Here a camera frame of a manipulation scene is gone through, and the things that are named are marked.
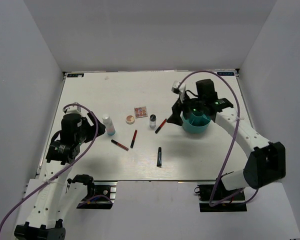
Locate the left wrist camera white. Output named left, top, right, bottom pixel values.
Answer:
left=62, top=102, right=82, bottom=115

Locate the black mascara tube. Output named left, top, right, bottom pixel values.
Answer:
left=156, top=147, right=162, bottom=167

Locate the square eyeshadow palette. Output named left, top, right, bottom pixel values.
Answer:
left=134, top=106, right=148, bottom=119

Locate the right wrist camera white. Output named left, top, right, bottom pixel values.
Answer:
left=171, top=80, right=187, bottom=103

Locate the teal round organizer cup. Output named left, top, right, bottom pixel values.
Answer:
left=181, top=111, right=211, bottom=134

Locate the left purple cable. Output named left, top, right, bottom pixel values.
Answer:
left=0, top=103, right=114, bottom=240

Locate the left table corner label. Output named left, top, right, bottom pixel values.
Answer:
left=66, top=73, right=84, bottom=78

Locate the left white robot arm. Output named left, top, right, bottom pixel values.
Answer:
left=14, top=110, right=106, bottom=240

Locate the red lip gloss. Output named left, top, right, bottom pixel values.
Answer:
left=111, top=139, right=129, bottom=151
left=130, top=130, right=138, bottom=149
left=155, top=118, right=167, bottom=134

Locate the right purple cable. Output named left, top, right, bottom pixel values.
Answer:
left=177, top=70, right=260, bottom=207

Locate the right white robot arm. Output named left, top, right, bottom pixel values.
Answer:
left=167, top=79, right=286, bottom=200

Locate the small black cap jar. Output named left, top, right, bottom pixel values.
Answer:
left=149, top=114, right=157, bottom=129

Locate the round beige powder compact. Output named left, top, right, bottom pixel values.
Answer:
left=125, top=115, right=135, bottom=125

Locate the right table corner label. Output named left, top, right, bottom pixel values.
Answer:
left=217, top=71, right=235, bottom=76

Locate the table corner label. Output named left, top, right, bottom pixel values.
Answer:
left=66, top=73, right=84, bottom=78
left=217, top=71, right=235, bottom=76

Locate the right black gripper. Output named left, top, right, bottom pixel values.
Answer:
left=166, top=91, right=205, bottom=127

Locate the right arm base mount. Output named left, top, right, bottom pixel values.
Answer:
left=194, top=184, right=247, bottom=213

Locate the white cap toner bottle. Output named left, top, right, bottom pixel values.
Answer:
left=102, top=114, right=116, bottom=136

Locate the purple cable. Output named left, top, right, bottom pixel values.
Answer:
left=177, top=70, right=260, bottom=207
left=0, top=103, right=114, bottom=240

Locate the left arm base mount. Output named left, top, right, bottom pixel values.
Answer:
left=66, top=174, right=117, bottom=210

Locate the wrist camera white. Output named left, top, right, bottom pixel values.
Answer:
left=171, top=80, right=187, bottom=103
left=62, top=102, right=82, bottom=115

